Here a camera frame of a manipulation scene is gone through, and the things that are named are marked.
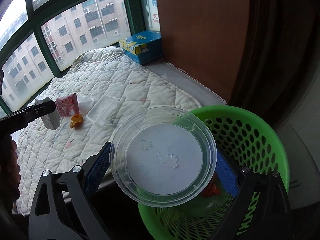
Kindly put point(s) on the white quilted mat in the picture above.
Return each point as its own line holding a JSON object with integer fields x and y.
{"x": 125, "y": 80}

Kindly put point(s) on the person's left hand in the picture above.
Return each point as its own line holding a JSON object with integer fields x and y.
{"x": 10, "y": 165}

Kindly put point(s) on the clear rectangular plastic container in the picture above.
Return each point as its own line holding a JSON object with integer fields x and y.
{"x": 103, "y": 110}

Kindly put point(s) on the clear round plastic lid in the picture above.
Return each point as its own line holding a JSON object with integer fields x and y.
{"x": 162, "y": 142}

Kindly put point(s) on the pink snack packet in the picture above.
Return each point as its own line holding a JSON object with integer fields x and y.
{"x": 66, "y": 103}

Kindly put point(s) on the white foam piece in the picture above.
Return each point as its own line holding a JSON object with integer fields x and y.
{"x": 51, "y": 120}

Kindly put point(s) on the clear plastic cup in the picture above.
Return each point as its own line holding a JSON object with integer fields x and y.
{"x": 86, "y": 104}

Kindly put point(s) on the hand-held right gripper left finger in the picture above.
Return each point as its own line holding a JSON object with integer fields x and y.
{"x": 97, "y": 170}

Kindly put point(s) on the green window frame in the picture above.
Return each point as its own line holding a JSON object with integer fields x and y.
{"x": 131, "y": 17}

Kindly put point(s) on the small orange yellow wrapper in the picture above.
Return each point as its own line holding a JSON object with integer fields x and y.
{"x": 76, "y": 120}

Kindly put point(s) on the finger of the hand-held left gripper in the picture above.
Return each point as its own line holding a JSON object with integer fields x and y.
{"x": 37, "y": 111}

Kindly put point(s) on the blue yellow tissue box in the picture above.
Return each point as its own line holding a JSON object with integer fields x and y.
{"x": 143, "y": 46}

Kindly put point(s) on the brown wooden cabinet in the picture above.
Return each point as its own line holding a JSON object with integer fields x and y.
{"x": 200, "y": 42}

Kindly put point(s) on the green perforated plastic basket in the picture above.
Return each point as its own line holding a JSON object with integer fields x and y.
{"x": 250, "y": 135}

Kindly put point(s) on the red orange snack wrapper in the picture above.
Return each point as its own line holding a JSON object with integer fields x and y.
{"x": 212, "y": 191}

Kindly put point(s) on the white window sign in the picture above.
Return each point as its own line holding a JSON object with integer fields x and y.
{"x": 153, "y": 5}

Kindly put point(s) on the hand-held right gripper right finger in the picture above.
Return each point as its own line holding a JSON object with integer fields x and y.
{"x": 227, "y": 175}

